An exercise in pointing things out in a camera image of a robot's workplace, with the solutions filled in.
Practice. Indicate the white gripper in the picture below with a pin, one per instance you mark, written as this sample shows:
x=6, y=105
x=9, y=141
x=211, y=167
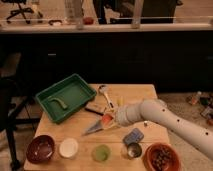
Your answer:
x=121, y=117

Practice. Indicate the orange red apple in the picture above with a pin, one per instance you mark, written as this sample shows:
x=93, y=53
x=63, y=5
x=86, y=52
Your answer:
x=106, y=119

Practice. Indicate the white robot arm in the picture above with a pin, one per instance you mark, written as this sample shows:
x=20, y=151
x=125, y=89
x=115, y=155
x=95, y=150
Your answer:
x=155, y=110

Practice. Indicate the grey triangular wedge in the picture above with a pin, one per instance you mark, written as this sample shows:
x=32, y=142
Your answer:
x=97, y=126

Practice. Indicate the brown wooden block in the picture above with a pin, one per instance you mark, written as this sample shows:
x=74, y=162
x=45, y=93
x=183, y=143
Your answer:
x=95, y=108

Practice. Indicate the blue sponge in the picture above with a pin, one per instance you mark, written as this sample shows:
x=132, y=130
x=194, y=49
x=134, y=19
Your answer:
x=134, y=136

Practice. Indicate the silver metal cup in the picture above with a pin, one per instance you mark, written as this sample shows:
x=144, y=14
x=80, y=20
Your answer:
x=134, y=150

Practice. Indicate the green plastic tray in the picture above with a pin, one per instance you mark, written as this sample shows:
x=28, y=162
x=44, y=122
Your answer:
x=73, y=90

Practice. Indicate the orange bowl with food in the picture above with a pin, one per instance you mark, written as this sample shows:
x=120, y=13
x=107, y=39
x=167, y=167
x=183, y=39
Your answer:
x=161, y=157

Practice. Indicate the dark red bowl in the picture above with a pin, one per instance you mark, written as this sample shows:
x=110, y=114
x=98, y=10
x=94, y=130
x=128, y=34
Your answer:
x=41, y=149

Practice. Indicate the black chair at left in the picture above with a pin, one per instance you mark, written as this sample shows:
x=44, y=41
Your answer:
x=8, y=121

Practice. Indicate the red object on shelf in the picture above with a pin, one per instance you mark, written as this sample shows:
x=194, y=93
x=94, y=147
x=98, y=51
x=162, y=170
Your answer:
x=88, y=20

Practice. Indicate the black office chair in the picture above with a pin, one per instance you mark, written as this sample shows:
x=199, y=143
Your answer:
x=19, y=10

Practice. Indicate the green curved handle piece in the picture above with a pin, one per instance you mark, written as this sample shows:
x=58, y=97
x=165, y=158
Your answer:
x=62, y=104

